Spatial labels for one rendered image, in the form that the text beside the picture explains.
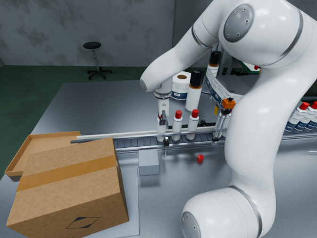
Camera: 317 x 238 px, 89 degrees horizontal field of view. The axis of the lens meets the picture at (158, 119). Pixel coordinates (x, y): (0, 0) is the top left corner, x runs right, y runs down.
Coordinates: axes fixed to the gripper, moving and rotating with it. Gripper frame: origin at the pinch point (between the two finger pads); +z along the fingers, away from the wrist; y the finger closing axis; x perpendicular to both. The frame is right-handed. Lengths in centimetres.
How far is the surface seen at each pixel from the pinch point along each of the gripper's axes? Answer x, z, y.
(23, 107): 197, 106, 166
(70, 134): 56, 20, 13
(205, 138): -27.3, 16.3, -2.6
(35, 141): 77, 21, 10
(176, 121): -7.5, 0.4, -2.3
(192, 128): -17.4, 6.5, -2.9
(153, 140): 4.8, 16.4, -0.7
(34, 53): 239, 78, 333
